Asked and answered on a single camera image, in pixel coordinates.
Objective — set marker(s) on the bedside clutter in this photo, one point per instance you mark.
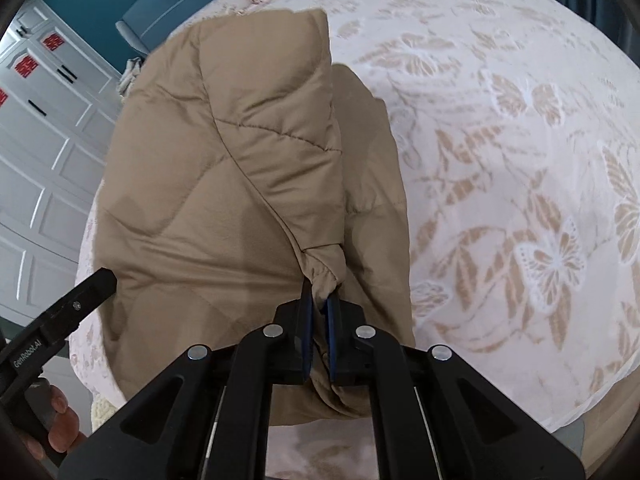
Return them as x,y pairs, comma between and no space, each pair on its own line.
129,72

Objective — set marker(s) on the person's left hand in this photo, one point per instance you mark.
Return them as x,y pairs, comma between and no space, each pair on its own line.
62,425

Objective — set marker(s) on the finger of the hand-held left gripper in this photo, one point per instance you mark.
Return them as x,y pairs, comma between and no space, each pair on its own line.
80,300

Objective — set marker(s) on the red wardrobe sticker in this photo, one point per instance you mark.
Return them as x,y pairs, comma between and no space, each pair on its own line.
52,40
3,97
27,65

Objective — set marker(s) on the white panelled wardrobe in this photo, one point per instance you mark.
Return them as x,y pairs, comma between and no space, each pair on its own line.
45,160

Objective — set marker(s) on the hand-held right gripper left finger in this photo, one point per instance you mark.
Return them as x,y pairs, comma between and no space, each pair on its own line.
306,325

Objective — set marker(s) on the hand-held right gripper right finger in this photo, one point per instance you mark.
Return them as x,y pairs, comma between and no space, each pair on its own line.
332,330

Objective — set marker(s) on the grey striped curtain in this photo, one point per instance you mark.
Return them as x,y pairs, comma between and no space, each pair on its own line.
585,0

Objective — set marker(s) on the cream knit cloth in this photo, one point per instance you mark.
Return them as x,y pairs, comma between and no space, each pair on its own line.
106,412

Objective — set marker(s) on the tan puffer jacket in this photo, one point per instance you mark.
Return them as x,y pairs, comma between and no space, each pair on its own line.
225,160

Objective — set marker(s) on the blue padded headboard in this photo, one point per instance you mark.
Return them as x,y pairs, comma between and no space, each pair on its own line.
190,0

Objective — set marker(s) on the white floral bedspread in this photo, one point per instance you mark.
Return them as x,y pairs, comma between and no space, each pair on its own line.
500,135

